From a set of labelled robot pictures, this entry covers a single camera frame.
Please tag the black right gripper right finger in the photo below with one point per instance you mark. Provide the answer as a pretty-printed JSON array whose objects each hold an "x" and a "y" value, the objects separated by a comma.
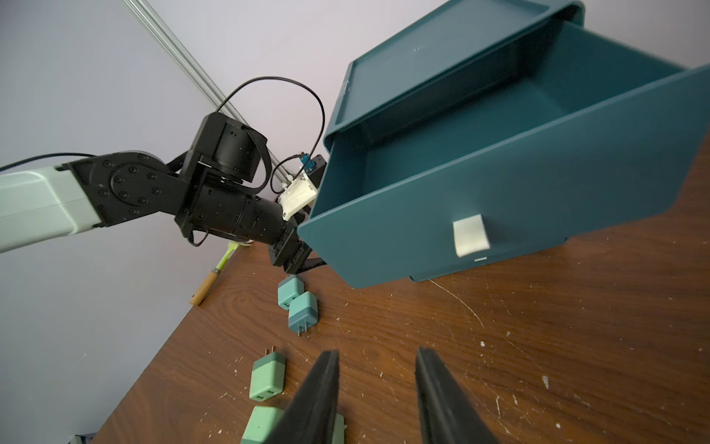
[{"x": 446, "y": 415}]

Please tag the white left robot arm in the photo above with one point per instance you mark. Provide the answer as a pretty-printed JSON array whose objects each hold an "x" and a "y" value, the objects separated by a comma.
[{"x": 104, "y": 191}]

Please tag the teal plug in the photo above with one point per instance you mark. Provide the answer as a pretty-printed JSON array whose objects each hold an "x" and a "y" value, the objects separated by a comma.
[
  {"x": 289, "y": 290},
  {"x": 303, "y": 313}
]

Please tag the light green plug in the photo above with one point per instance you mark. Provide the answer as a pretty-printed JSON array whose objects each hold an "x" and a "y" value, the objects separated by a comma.
[
  {"x": 263, "y": 420},
  {"x": 268, "y": 376}
]

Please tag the white top drawer knob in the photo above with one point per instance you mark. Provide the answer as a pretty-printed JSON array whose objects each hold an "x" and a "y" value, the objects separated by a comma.
[{"x": 470, "y": 236}]

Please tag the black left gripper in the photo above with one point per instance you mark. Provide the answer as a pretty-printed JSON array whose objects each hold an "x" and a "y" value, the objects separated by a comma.
[{"x": 219, "y": 209}]

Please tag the green wooden handled brush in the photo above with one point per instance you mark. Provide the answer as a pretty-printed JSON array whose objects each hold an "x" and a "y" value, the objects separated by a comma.
[{"x": 209, "y": 282}]

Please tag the light green plug middle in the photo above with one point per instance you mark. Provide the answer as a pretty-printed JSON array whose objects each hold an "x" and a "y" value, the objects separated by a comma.
[{"x": 263, "y": 420}]

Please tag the light green plug left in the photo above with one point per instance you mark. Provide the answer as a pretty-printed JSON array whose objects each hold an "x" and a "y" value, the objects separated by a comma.
[{"x": 268, "y": 376}]

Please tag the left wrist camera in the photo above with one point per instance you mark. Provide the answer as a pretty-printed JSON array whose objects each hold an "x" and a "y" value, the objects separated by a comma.
[{"x": 302, "y": 190}]

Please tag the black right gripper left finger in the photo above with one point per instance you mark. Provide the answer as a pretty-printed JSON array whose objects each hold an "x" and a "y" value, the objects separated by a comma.
[{"x": 311, "y": 416}]

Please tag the dark teal drawer cabinet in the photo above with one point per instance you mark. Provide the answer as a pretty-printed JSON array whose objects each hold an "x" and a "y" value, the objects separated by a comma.
[{"x": 409, "y": 111}]

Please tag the teal top drawer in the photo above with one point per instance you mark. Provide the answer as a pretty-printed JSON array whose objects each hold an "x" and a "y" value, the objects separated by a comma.
[{"x": 629, "y": 129}]

